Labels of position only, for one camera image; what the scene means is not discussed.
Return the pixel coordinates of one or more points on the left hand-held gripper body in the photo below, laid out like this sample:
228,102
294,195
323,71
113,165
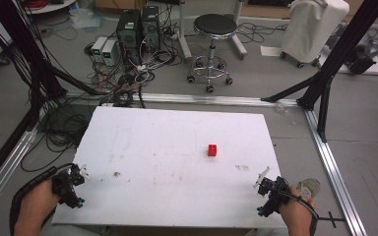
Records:
66,187

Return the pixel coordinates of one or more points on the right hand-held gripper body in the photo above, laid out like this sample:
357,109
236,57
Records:
273,196

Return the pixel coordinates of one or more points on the red toy block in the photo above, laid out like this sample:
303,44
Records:
212,150

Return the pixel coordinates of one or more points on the person's right hand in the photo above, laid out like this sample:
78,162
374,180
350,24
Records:
296,214

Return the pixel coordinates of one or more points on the person's left hand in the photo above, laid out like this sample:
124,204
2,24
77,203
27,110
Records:
36,207

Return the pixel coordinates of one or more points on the clear plastic scrap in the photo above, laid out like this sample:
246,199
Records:
284,111

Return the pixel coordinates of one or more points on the white power strip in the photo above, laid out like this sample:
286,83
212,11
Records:
141,68

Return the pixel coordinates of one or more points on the white power supply unit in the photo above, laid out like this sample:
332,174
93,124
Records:
97,47
109,51

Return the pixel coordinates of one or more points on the black computer tower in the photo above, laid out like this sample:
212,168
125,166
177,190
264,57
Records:
150,28
128,32

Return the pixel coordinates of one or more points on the clear plastic bag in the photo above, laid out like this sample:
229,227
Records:
85,18

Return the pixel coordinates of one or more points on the white covered cart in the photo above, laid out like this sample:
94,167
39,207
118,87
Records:
311,29

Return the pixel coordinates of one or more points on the black and grey device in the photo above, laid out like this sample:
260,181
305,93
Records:
362,55

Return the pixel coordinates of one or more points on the white metal table legs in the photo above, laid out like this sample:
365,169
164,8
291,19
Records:
184,39

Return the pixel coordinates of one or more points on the black round swivel stool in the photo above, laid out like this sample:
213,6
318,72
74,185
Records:
215,24

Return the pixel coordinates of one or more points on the white round table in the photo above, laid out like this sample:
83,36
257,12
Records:
50,6

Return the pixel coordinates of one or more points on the aluminium floor rail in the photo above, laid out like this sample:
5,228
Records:
6,170
333,170
210,99

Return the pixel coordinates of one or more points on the black frame strut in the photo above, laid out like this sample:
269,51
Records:
341,49
19,42

